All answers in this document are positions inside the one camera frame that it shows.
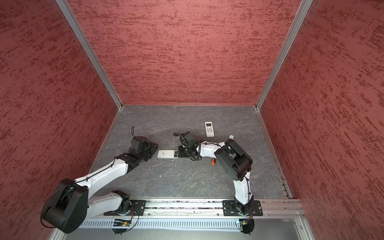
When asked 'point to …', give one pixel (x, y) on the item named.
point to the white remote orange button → (167, 154)
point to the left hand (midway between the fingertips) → (158, 148)
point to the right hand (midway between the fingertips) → (178, 156)
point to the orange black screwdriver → (213, 161)
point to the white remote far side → (209, 127)
